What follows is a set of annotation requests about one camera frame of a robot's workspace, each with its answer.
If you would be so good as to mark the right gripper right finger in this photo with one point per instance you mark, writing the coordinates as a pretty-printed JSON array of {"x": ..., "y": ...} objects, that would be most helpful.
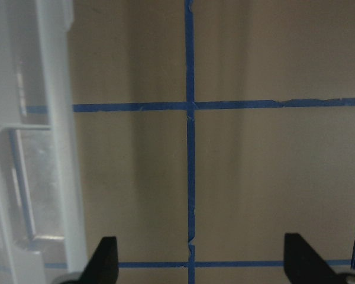
[{"x": 302, "y": 264}]

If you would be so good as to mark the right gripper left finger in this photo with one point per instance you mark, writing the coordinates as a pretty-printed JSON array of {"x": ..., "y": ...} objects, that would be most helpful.
[{"x": 103, "y": 266}]

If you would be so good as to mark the clear plastic box lid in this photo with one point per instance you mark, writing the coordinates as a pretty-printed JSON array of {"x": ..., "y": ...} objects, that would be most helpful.
[{"x": 42, "y": 231}]

